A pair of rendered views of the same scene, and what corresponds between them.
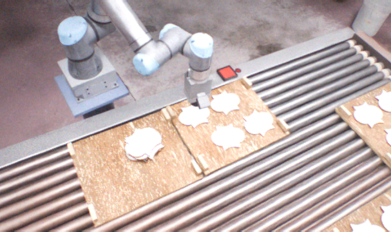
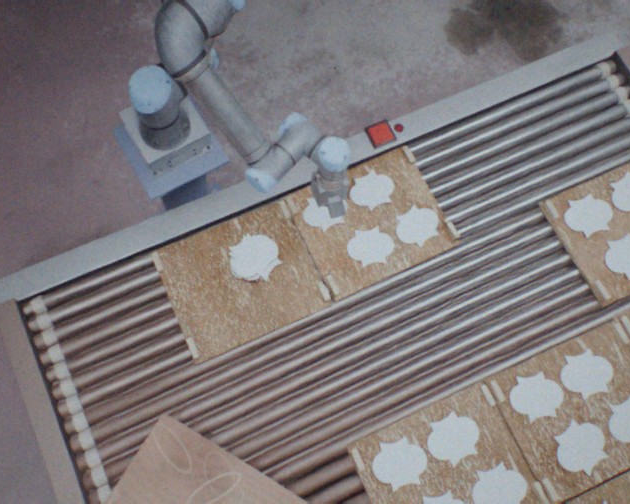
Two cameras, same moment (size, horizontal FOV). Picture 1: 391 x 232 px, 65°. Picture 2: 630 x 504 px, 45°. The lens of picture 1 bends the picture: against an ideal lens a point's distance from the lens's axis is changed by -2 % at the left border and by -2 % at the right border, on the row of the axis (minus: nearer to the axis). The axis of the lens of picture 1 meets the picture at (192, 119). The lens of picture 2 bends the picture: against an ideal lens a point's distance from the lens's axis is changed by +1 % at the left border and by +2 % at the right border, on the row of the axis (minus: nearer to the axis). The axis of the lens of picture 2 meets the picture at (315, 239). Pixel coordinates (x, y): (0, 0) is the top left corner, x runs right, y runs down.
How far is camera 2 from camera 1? 0.98 m
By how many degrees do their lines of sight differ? 17
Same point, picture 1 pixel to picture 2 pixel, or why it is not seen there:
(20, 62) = not seen: outside the picture
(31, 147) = (99, 254)
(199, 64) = (330, 176)
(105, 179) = (205, 303)
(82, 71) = (163, 140)
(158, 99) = not seen: hidden behind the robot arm
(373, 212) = (553, 362)
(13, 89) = not seen: outside the picture
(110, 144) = (208, 252)
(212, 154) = (346, 273)
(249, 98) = (409, 183)
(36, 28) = not seen: outside the picture
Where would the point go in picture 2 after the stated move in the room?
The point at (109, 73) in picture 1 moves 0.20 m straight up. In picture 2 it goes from (201, 138) to (194, 104)
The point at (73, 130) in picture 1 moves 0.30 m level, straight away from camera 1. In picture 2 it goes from (154, 228) to (113, 145)
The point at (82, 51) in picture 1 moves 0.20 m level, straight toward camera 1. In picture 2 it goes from (164, 119) to (184, 181)
